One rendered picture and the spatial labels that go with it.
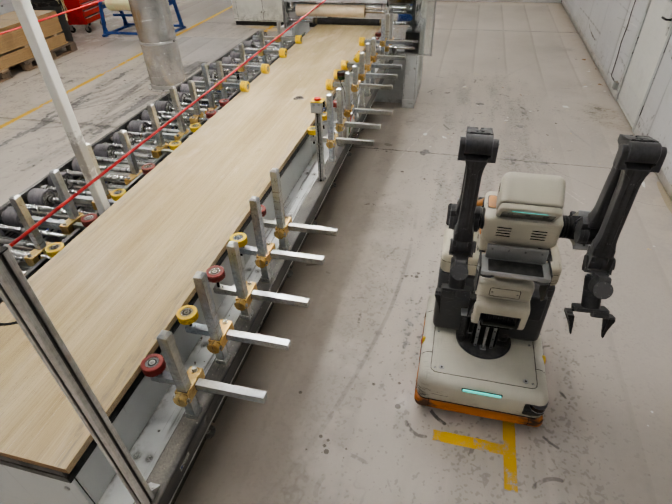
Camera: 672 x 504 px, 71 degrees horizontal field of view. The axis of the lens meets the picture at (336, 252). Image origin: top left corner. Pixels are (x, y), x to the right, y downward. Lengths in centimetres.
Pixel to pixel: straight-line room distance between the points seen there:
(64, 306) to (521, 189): 181
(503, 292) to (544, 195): 50
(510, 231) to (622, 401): 142
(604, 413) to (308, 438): 154
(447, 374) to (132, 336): 146
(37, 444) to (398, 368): 180
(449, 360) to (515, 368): 32
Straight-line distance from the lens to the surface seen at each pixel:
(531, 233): 189
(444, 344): 258
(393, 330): 299
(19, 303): 110
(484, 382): 247
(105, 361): 190
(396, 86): 611
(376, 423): 260
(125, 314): 204
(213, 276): 207
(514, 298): 211
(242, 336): 190
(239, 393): 171
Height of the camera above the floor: 221
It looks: 38 degrees down
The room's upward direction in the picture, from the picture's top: 2 degrees counter-clockwise
